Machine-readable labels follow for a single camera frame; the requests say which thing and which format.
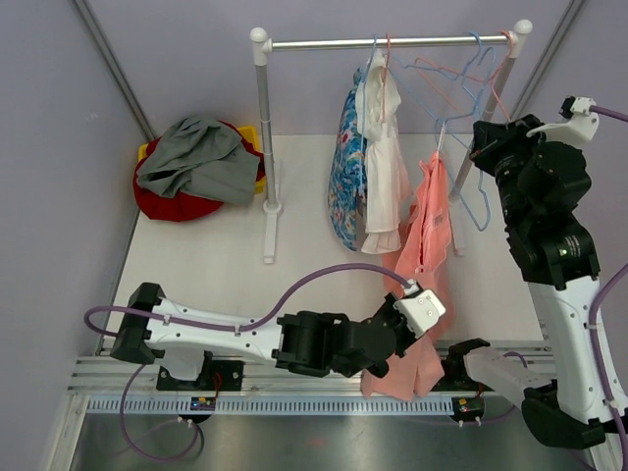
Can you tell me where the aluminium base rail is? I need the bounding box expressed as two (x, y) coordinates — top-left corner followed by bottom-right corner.
(69, 339), (485, 399)

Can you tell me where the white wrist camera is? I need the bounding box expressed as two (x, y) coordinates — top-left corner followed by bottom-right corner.
(393, 280), (446, 339)
(526, 96), (600, 148)

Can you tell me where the blue hanger salmon skirt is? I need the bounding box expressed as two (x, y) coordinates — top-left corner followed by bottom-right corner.
(413, 125), (465, 271)

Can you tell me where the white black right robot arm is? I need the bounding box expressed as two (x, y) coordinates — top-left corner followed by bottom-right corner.
(443, 115), (627, 450)

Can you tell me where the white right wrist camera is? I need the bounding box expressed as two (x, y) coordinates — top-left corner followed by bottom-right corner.
(526, 96), (600, 148)

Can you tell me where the yellow plastic bin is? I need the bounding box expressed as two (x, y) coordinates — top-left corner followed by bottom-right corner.
(137, 125), (269, 195)

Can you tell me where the blue hanger floral skirt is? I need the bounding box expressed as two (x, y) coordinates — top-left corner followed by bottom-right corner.
(355, 45), (385, 148)

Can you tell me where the red cloth garment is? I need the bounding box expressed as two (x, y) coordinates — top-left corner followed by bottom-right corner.
(132, 124), (267, 223)

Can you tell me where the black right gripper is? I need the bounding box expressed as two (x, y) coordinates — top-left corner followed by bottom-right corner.
(471, 116), (558, 229)

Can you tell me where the empty pink wire hanger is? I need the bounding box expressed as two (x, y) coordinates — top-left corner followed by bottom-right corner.
(413, 30), (517, 118)

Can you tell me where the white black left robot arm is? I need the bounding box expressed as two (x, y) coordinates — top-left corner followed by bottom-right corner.
(111, 283), (418, 390)

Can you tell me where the salmon pink skirt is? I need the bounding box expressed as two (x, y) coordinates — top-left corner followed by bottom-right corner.
(361, 151), (454, 400)

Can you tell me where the white slotted cable duct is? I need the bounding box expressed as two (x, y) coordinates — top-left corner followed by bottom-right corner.
(87, 394), (453, 416)

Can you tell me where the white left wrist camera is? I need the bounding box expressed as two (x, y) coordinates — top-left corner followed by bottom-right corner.
(393, 280), (446, 339)

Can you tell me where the silver white clothes rack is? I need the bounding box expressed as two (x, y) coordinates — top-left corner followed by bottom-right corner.
(250, 20), (533, 264)

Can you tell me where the white pleated skirt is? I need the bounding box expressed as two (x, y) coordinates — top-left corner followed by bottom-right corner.
(361, 72), (412, 254)

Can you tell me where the blue wire hanger grey skirt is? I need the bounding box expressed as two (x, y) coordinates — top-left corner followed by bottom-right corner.
(390, 31), (497, 233)

